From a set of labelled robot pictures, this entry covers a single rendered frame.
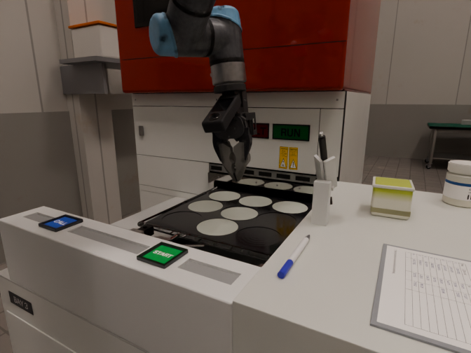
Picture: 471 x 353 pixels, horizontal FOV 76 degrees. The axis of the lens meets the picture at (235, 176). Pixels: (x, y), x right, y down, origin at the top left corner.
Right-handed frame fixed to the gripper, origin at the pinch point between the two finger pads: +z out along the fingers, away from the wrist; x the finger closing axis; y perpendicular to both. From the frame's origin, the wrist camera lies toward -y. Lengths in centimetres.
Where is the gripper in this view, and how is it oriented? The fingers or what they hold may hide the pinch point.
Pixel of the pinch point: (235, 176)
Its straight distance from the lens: 68.6
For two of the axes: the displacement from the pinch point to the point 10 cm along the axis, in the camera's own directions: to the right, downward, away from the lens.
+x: -9.1, 0.2, 4.2
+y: 4.0, -2.2, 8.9
